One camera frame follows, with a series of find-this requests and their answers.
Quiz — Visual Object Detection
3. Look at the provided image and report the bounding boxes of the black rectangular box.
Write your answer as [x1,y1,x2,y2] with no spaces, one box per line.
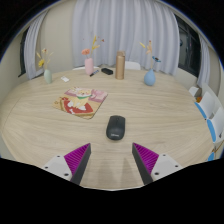
[100,67,114,76]

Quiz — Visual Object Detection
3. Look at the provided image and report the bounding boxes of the cartoon print mouse pad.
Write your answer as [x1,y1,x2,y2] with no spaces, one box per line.
[52,86,109,120]

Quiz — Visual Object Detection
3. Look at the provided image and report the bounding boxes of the blue marker pen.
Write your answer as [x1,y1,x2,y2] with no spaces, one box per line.
[89,69,101,78]

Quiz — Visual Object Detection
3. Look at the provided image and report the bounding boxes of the white and blue chairs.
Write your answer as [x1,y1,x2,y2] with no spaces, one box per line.
[188,83,224,163]

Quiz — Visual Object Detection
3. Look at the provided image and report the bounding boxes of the white chair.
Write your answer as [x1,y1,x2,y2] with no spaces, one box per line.
[124,60,142,71]

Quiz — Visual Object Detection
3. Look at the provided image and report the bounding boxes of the blue vase with dried flowers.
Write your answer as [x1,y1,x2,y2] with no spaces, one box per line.
[138,39,162,87]

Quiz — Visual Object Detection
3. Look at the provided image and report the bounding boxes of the black computer mouse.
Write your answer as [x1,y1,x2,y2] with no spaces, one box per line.
[105,115,127,141]

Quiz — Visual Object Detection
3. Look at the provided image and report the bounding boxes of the green vase with yellow flowers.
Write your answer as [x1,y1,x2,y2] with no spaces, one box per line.
[35,47,54,85]

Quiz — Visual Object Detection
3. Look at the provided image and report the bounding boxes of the pink vase with flowers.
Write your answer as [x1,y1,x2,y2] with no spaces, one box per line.
[80,35,105,76]

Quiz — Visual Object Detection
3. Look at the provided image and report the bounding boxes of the wide white curtain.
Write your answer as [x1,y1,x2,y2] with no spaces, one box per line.
[71,0,181,76]

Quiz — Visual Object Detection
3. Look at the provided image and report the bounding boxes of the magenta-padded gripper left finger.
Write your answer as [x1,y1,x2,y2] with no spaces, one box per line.
[42,142,92,186]

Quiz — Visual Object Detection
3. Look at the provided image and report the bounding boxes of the dark window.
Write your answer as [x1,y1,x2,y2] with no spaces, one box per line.
[18,28,29,78]
[174,14,202,78]

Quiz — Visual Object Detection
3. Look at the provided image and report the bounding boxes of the narrow white curtain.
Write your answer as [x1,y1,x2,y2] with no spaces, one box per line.
[23,11,49,80]
[196,34,212,88]

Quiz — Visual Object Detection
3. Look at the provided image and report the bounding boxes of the bronze drink bottle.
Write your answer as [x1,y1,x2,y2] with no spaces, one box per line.
[115,50,127,81]

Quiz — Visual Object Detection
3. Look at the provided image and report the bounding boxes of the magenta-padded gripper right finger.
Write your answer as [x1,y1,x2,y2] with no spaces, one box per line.
[131,142,183,186]

